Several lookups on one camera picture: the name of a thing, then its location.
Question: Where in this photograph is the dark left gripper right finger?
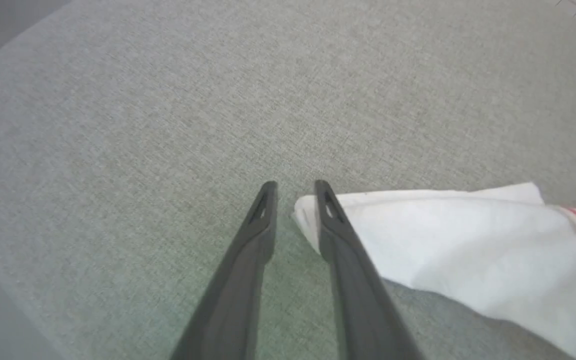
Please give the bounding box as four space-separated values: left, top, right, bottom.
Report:
313 179 424 360

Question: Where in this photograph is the red and white shirt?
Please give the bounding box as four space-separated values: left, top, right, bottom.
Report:
292 182 576 360

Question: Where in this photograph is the grey fabric sofa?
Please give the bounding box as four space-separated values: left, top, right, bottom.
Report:
0 0 576 360

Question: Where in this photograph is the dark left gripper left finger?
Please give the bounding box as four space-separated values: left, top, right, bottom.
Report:
170 180 279 360

